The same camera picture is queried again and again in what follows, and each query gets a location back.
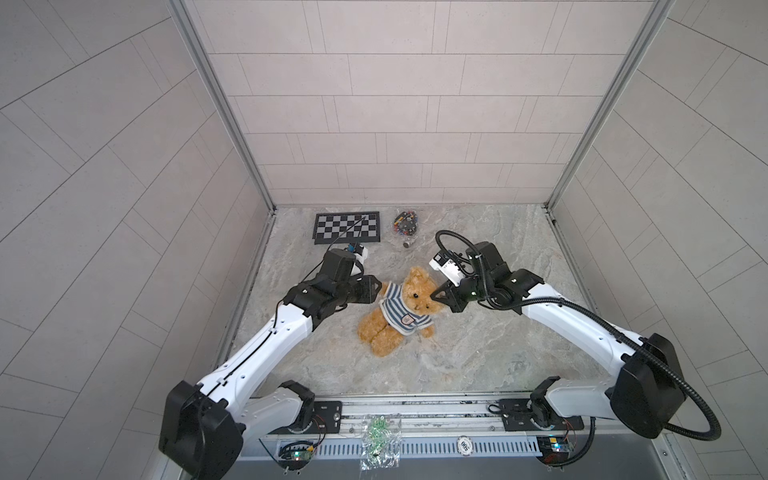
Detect striped knit bear sweater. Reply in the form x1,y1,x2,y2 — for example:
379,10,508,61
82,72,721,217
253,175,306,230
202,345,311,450
379,283,434,336

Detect brown teddy bear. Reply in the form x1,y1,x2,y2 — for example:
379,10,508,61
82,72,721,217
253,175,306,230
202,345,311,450
357,266,445,357

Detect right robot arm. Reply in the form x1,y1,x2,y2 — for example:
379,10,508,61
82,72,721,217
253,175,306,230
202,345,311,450
430,242,686,439

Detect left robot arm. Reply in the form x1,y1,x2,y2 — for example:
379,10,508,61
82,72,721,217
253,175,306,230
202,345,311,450
159,243,382,479

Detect black white checkerboard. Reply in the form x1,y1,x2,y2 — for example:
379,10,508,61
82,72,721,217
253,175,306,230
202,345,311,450
312,211,381,245

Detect bag of colourful small parts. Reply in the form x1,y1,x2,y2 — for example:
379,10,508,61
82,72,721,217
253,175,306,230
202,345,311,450
393,210,418,237

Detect round white sticker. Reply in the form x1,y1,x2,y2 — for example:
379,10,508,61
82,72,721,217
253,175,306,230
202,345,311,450
456,435,474,457

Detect clear bag green parts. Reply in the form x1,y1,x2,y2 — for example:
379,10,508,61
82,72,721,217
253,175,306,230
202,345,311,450
360,415,402,471

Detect left green circuit board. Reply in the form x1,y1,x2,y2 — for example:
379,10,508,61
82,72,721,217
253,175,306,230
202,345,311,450
278,440,317,471

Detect right circuit board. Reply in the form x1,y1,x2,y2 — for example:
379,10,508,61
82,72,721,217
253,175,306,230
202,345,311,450
536,436,572,465

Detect black corrugated cable conduit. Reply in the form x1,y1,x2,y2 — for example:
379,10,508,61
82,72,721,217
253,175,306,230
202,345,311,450
434,229,722,443

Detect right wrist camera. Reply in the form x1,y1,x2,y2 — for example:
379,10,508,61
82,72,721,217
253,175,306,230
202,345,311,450
429,251,466,287

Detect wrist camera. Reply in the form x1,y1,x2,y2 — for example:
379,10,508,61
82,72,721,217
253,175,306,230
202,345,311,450
429,251,466,287
346,243,369,265

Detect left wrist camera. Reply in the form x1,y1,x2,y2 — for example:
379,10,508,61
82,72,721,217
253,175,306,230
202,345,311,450
346,243,369,265

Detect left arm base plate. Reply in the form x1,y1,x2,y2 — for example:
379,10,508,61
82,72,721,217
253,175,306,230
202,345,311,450
270,400,343,435

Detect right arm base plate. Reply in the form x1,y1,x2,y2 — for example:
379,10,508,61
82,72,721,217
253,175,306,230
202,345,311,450
488,398,585,431

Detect aluminium mounting rail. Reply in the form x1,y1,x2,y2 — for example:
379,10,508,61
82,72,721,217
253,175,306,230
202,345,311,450
220,394,693,479

